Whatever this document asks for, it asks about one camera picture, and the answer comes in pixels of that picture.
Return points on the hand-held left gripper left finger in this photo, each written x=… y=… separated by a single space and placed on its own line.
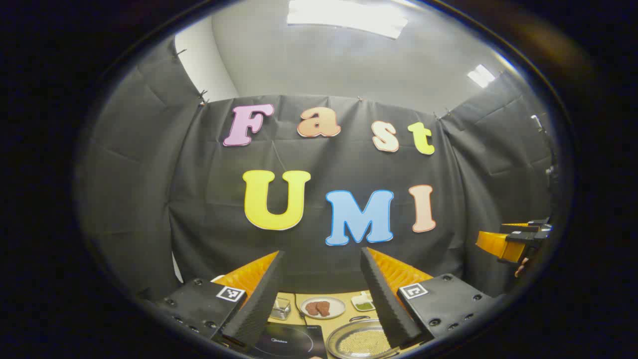
x=259 y=309

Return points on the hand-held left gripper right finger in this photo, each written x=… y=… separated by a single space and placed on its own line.
x=386 y=304

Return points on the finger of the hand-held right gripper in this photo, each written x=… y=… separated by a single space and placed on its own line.
x=528 y=227
x=498 y=245

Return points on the black induction cooktop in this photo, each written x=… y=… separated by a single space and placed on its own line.
x=294 y=343

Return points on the green mung beans heap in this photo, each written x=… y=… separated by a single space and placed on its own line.
x=365 y=305

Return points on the white divided dish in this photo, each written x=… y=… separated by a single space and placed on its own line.
x=356 y=298

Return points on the large soybeans heap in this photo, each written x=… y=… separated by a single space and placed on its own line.
x=364 y=343

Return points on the white oval plate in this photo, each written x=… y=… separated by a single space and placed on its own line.
x=339 y=306

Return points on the brown meat patty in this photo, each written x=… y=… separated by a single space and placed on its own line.
x=312 y=308
x=324 y=309

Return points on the small ceiling light panel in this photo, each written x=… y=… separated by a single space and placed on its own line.
x=481 y=76

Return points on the large ceiling light panel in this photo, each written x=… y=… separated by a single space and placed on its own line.
x=349 y=17

